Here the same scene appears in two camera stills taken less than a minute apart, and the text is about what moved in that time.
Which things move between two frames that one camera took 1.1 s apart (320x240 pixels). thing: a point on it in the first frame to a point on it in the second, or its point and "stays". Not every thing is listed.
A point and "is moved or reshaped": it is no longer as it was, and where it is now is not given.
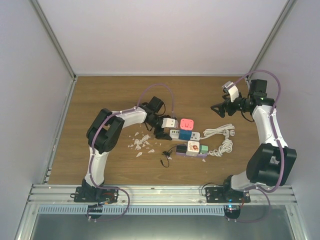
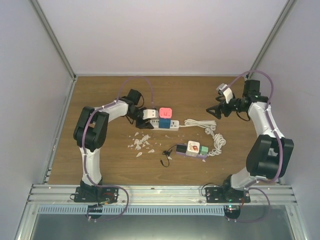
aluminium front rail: x=65 y=195 stays
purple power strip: x=199 y=155 stays
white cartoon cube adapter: x=193 y=148 stays
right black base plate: x=216 y=194 stays
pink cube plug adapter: x=186 y=124 is moved or reshaped
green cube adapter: x=203 y=149 stays
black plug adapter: x=181 y=148 stays
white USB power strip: x=174 y=135 is moved or reshaped
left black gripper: x=161 y=135 to x=141 y=125
